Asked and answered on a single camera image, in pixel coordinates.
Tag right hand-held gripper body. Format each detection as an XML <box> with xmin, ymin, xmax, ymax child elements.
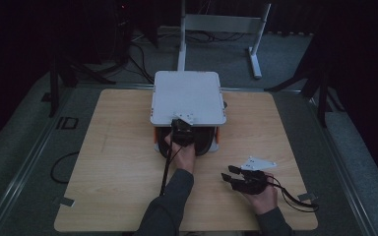
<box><xmin>230</xmin><ymin>155</ymin><xmax>278</xmax><ymax>196</ymax></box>

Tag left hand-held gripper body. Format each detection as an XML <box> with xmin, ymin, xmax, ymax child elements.
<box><xmin>170</xmin><ymin>112</ymin><xmax>195</xmax><ymax>148</ymax></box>

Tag white two-tier shoe rack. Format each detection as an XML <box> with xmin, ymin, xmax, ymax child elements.
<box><xmin>150</xmin><ymin>70</ymin><xmax>228</xmax><ymax>153</ymax></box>

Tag person's right hand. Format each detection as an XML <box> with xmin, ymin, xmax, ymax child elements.
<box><xmin>242</xmin><ymin>171</ymin><xmax>280</xmax><ymax>215</ymax></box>

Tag person's left hand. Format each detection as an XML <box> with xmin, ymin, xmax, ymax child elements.
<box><xmin>163</xmin><ymin>132</ymin><xmax>197</xmax><ymax>175</ymax></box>

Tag black tripod stand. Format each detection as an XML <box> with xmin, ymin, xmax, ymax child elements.
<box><xmin>47</xmin><ymin>53</ymin><xmax>116</xmax><ymax>118</ymax></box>
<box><xmin>265</xmin><ymin>37</ymin><xmax>347</xmax><ymax>129</ymax></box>

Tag white metal stand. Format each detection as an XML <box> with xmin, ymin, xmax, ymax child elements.
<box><xmin>176</xmin><ymin>0</ymin><xmax>273</xmax><ymax>80</ymax></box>

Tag dark computer tower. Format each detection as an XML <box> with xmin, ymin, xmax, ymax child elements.
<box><xmin>103</xmin><ymin>0</ymin><xmax>134</xmax><ymax>64</ymax></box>

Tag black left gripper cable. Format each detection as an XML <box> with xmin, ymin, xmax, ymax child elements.
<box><xmin>158</xmin><ymin>144</ymin><xmax>179</xmax><ymax>197</ymax></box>

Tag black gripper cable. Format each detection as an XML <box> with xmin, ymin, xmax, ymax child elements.
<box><xmin>158</xmin><ymin>144</ymin><xmax>179</xmax><ymax>197</ymax></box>
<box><xmin>265</xmin><ymin>175</ymin><xmax>320</xmax><ymax>213</ymax></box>

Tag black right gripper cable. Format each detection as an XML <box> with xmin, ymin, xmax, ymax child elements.
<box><xmin>265</xmin><ymin>175</ymin><xmax>320</xmax><ymax>213</ymax></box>

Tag black cables behind table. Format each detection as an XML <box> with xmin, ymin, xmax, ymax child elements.
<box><xmin>127</xmin><ymin>41</ymin><xmax>156</xmax><ymax>85</ymax></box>

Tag black floor cable loop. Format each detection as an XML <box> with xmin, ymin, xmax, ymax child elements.
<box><xmin>49</xmin><ymin>150</ymin><xmax>80</xmax><ymax>185</ymax></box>

